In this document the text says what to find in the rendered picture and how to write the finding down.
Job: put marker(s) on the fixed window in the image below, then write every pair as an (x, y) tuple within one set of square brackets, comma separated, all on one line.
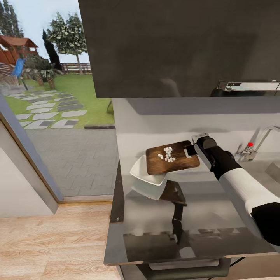
[(48, 102)]

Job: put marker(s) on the bowl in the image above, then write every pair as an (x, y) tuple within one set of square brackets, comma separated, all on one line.
[(139, 170)]

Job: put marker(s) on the cutting board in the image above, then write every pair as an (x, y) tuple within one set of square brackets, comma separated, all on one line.
[(157, 164)]

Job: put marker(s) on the dishwasher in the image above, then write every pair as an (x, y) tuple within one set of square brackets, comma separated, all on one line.
[(180, 270)]

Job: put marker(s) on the cabinet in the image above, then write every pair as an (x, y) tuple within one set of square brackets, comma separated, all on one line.
[(183, 48)]

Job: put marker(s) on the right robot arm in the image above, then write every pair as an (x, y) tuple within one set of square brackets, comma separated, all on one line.
[(258, 208)]

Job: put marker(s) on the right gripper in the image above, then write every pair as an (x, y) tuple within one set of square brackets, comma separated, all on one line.
[(191, 150)]

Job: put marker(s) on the drop in sink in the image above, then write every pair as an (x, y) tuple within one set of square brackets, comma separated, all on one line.
[(266, 172)]

